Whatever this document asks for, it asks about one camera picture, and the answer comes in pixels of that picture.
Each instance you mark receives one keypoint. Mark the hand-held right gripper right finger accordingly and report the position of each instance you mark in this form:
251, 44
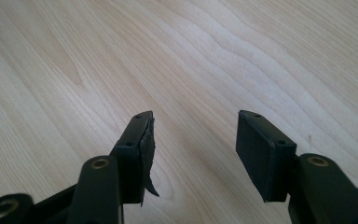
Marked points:
262, 158

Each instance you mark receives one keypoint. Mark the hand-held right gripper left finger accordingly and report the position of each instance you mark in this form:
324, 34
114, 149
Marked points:
132, 161

